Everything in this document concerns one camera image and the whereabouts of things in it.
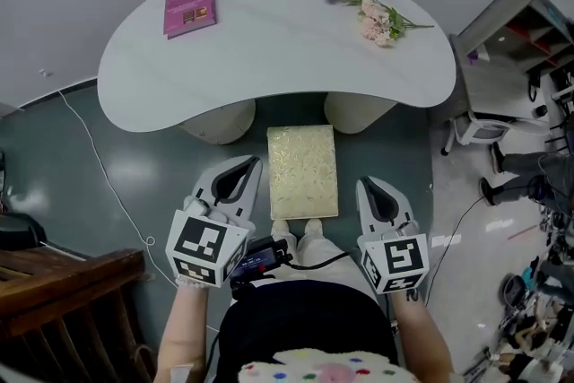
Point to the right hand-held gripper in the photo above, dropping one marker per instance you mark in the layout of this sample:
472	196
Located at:
399	260

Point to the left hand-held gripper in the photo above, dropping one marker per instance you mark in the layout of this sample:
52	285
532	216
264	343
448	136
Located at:
202	246

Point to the cream upholstered stool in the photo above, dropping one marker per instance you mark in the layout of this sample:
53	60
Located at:
302	170

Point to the white kidney-shaped table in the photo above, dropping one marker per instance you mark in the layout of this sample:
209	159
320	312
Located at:
278	58

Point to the person's left forearm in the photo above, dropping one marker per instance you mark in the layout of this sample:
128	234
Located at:
181	336

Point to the person's right forearm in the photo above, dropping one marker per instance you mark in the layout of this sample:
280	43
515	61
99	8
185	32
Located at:
421	336

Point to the person's left shoe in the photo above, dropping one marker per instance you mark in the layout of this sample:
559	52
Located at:
281	227

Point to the person's shoe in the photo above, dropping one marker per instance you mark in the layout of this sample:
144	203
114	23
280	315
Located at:
281	227
313	226

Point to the person's right shoe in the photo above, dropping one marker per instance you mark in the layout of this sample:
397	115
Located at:
313	226

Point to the beige trousers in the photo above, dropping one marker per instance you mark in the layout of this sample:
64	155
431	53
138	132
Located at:
314	255

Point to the black shirt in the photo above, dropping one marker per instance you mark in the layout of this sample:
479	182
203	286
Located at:
305	318

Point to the white office chair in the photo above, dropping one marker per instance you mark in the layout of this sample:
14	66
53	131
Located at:
484	132

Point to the red rod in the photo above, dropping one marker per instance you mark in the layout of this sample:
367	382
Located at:
523	232

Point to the white fuzzy dotted top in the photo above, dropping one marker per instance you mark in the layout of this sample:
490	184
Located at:
323	368

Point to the grey shelf desk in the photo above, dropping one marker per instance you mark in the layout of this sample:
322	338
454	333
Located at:
493	80

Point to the small purple object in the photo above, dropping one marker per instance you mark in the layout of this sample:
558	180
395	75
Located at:
471	56

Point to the pink artificial flower sprig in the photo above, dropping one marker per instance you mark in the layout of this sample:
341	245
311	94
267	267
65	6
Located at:
376	24

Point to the pink book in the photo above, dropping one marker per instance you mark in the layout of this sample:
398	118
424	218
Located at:
188	4

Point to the dark wooden slatted bench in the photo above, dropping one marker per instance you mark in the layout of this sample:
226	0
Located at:
58	309

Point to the black case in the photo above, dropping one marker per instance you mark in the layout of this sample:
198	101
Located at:
20	233

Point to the white wall plug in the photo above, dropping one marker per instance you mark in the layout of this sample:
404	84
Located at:
44	73

